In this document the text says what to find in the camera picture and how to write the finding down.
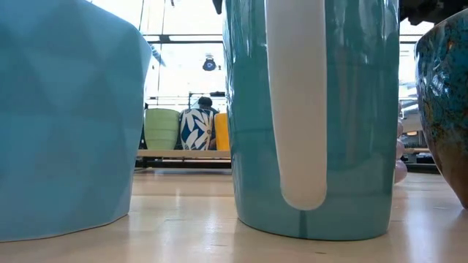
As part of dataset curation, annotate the green ribbed ceramic mug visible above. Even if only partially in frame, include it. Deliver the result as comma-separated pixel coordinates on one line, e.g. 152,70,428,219
143,107,181,150

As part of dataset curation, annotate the teal mug with white handle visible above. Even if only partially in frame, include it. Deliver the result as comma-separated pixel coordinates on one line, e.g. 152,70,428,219
222,0,401,242

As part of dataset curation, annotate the light blue faceted mug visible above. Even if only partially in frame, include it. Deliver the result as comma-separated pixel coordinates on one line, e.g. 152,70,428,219
0,0,153,243

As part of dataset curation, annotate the pink ribbed mug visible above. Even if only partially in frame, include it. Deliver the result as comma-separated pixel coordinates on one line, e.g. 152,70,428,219
393,119,408,185

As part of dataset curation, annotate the person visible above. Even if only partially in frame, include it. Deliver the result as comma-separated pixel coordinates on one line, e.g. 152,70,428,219
197,96,220,115

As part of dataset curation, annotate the blue white floral mug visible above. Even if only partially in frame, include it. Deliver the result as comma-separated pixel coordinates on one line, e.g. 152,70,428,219
179,107,215,151

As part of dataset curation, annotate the yellow mug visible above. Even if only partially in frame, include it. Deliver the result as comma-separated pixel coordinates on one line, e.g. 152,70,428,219
214,113,231,152

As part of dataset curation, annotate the dark speckled ceramic bowl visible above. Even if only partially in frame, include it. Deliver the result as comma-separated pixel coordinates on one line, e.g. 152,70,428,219
415,9,468,210

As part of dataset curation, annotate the black overhead frame beam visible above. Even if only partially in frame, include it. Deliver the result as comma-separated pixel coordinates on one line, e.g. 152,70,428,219
141,34,420,45

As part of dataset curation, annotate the black ceiling camera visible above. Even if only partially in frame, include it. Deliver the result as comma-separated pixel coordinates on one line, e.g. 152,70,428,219
202,54,217,72

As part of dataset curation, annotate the black frame wooden shelf rack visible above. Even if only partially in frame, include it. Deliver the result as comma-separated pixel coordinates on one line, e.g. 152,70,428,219
135,91,232,170

